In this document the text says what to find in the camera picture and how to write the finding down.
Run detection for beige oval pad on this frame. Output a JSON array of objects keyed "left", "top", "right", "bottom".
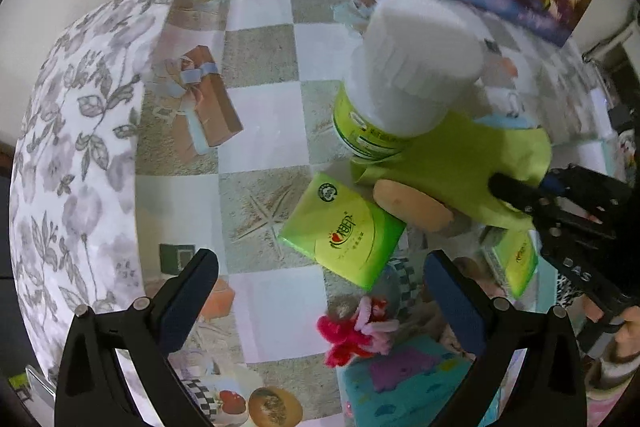
[{"left": 372, "top": 179, "right": 453, "bottom": 235}]

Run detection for pink red yarn doll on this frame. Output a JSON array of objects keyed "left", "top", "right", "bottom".
[{"left": 316, "top": 297, "right": 396, "bottom": 369}]

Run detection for green tissue packet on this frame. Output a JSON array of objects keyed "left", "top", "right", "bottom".
[
  {"left": 277, "top": 173, "right": 407, "bottom": 292},
  {"left": 482, "top": 227, "right": 540, "bottom": 300}
]

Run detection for teal printed box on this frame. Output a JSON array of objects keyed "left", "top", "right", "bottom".
[{"left": 336, "top": 334, "right": 501, "bottom": 427}]

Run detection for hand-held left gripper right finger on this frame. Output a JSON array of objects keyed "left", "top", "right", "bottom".
[{"left": 422, "top": 249, "right": 587, "bottom": 427}]

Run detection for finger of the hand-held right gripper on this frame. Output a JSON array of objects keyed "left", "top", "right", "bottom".
[
  {"left": 487, "top": 173, "right": 546, "bottom": 220},
  {"left": 542, "top": 164, "right": 633, "bottom": 214}
]

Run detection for grey floral cloth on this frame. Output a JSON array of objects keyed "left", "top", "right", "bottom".
[{"left": 9, "top": 0, "right": 188, "bottom": 388}]

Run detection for green cloth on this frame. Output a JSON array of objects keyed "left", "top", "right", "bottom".
[{"left": 349, "top": 109, "right": 553, "bottom": 230}]

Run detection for green bottle with white cap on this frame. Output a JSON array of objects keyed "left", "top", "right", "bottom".
[{"left": 332, "top": 0, "right": 488, "bottom": 160}]

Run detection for person's right hand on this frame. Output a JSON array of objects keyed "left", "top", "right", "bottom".
[{"left": 585, "top": 302, "right": 640, "bottom": 400}]

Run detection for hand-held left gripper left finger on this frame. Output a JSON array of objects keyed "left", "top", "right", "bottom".
[{"left": 54, "top": 248, "right": 219, "bottom": 427}]

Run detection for checkered printed tablecloth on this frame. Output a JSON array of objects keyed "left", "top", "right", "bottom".
[{"left": 132, "top": 0, "right": 621, "bottom": 427}]

